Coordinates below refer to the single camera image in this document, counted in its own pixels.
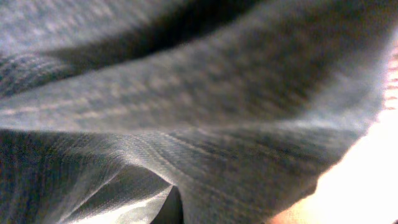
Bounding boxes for light blue jeans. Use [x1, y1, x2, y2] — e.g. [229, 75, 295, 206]
[1, 0, 397, 223]

